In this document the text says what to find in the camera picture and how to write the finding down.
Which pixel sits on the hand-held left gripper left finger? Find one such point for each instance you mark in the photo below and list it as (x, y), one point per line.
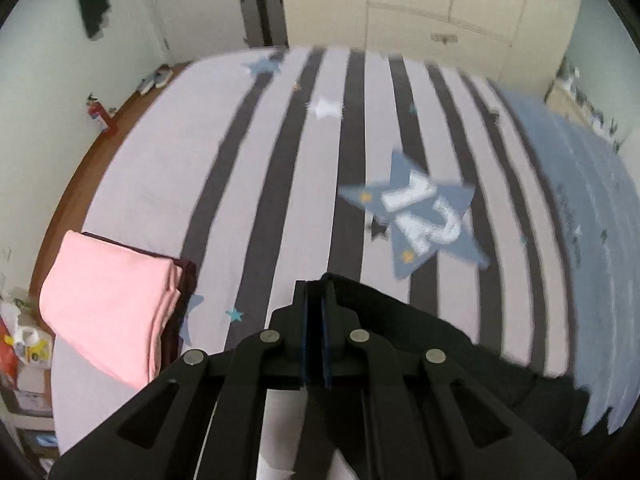
(305, 340)

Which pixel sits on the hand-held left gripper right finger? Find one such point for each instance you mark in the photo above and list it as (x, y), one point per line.
(327, 340)

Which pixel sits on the black t-shirt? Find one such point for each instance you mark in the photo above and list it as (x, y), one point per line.
(450, 360)

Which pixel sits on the maroon folded garment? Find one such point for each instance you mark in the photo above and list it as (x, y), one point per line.
(187, 275)

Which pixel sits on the striped star-print bed sheet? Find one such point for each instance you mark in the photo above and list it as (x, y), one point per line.
(300, 160)

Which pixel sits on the pink folded garment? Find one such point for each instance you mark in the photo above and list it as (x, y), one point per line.
(110, 300)

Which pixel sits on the white plastic bag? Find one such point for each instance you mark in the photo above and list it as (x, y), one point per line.
(32, 345)

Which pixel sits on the light blue quilt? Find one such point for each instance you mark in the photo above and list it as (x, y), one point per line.
(575, 210)

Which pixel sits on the red packet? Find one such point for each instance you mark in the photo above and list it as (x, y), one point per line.
(6, 350)

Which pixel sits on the grey white small items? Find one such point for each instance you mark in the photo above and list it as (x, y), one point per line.
(154, 79)

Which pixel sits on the dark grey suitcase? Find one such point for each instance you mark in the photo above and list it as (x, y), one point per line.
(262, 10)

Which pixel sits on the cream wardrobe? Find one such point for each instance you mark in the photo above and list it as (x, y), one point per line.
(410, 5)

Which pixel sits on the cluttered white desk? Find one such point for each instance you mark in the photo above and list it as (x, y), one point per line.
(585, 105)

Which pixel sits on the white door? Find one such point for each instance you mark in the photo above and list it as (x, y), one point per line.
(200, 5)

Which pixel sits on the wooden bed frame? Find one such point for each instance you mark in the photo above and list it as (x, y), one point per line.
(75, 180)

